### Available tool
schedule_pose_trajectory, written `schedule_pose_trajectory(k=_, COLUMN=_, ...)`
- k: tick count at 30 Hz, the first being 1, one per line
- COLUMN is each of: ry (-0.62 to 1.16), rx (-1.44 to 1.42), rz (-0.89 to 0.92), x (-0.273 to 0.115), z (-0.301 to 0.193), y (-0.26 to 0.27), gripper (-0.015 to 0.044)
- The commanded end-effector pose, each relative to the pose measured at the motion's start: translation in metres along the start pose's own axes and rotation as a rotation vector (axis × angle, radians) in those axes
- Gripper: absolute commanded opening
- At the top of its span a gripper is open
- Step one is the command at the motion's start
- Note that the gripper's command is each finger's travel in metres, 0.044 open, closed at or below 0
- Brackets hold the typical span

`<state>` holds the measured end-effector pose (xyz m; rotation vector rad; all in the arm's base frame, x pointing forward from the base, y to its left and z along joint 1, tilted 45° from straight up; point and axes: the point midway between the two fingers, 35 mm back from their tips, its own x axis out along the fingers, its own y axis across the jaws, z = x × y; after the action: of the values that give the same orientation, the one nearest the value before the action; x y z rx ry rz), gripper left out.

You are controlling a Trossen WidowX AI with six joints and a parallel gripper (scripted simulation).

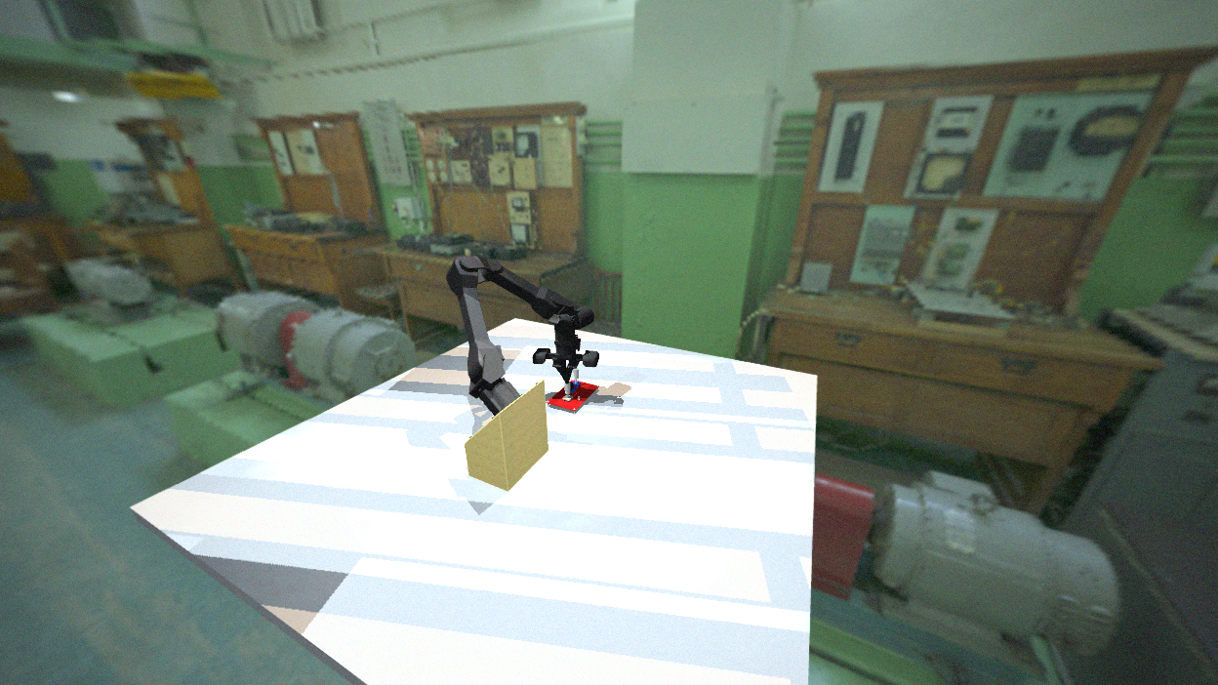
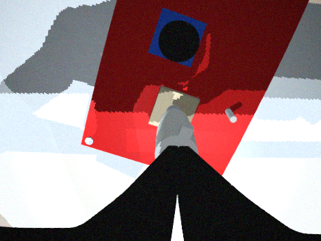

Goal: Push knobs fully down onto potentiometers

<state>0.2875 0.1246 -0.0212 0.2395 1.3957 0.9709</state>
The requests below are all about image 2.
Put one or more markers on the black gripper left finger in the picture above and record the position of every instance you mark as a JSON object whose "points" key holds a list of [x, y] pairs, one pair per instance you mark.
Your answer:
{"points": [[145, 211]]}

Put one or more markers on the red circuit board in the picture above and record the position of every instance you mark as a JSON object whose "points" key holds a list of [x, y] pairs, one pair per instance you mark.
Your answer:
{"points": [[186, 73]]}

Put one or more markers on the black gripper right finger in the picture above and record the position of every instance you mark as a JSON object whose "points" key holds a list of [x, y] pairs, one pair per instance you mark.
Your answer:
{"points": [[212, 209]]}

